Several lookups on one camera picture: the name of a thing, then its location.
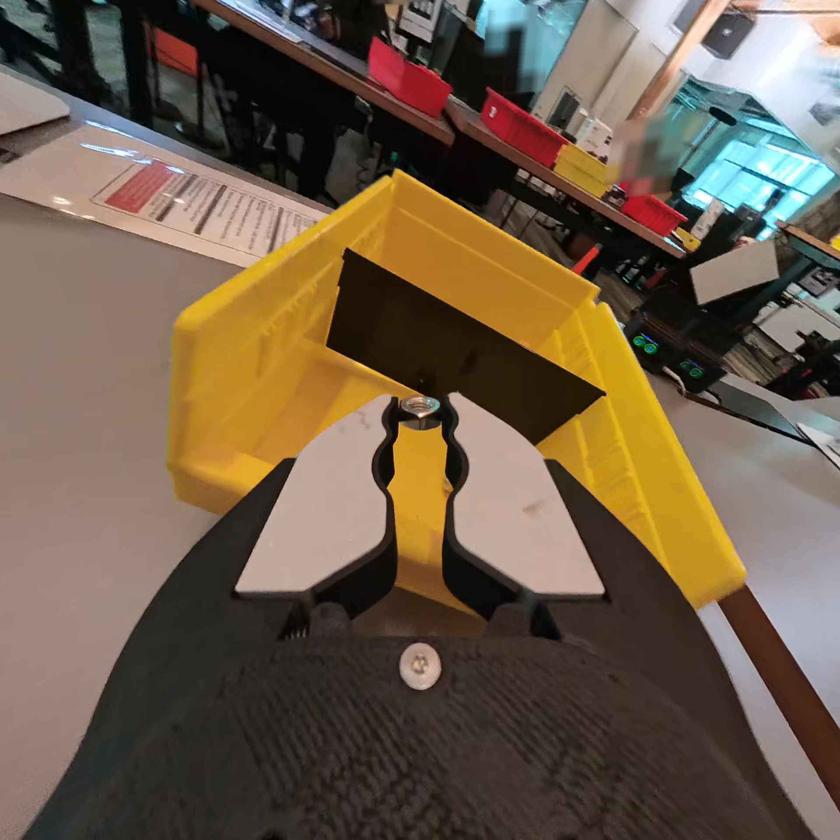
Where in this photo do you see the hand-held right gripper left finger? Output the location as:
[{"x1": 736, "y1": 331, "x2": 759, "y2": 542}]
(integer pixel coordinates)
[{"x1": 234, "y1": 394, "x2": 400, "y2": 621}]

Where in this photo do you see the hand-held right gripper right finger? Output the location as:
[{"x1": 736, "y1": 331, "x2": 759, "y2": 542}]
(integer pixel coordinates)
[{"x1": 441, "y1": 392, "x2": 606, "y2": 622}]

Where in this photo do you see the steel hex nut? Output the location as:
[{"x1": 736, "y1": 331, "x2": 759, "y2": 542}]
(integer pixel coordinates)
[{"x1": 398, "y1": 394, "x2": 442, "y2": 431}]

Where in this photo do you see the yellow plastic bin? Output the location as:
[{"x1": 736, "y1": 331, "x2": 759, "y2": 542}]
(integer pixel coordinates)
[
  {"x1": 166, "y1": 168, "x2": 749, "y2": 615},
  {"x1": 554, "y1": 143, "x2": 615, "y2": 198}
]

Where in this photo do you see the grey desk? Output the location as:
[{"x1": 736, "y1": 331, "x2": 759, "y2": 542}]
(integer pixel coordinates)
[{"x1": 0, "y1": 62, "x2": 723, "y2": 840}]

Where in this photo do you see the wooden standing desk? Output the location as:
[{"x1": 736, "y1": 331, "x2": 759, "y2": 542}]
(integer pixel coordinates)
[{"x1": 777, "y1": 223, "x2": 840, "y2": 317}]

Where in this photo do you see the black bin divider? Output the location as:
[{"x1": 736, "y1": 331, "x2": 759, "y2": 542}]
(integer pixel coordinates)
[{"x1": 325, "y1": 248, "x2": 606, "y2": 446}]

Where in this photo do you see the black power station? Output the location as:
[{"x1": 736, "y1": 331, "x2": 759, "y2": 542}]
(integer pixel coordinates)
[{"x1": 622, "y1": 308, "x2": 728, "y2": 394}]

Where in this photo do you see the adjoining grey table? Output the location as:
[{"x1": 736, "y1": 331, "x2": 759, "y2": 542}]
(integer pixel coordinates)
[{"x1": 646, "y1": 377, "x2": 840, "y2": 809}]

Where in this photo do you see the grey tilted board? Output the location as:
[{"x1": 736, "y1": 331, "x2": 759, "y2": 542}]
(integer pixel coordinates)
[{"x1": 689, "y1": 239, "x2": 781, "y2": 307}]

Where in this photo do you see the red plastic bin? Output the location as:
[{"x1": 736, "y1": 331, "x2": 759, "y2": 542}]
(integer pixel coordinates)
[
  {"x1": 620, "y1": 193, "x2": 689, "y2": 235},
  {"x1": 480, "y1": 87, "x2": 571, "y2": 169},
  {"x1": 367, "y1": 36, "x2": 454, "y2": 119}
]

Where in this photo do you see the red-label laminated sheet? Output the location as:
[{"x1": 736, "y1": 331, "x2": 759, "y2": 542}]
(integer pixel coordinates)
[{"x1": 0, "y1": 125, "x2": 336, "y2": 267}]

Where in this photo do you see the long wooden table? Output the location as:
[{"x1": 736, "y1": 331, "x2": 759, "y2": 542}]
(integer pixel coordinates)
[{"x1": 197, "y1": 0, "x2": 697, "y2": 261}]

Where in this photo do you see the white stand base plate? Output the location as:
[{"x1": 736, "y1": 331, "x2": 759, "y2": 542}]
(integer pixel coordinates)
[{"x1": 0, "y1": 69, "x2": 72, "y2": 138}]

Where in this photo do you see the black wall speaker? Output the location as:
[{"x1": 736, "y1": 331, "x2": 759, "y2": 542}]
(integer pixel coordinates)
[{"x1": 702, "y1": 10, "x2": 756, "y2": 60}]

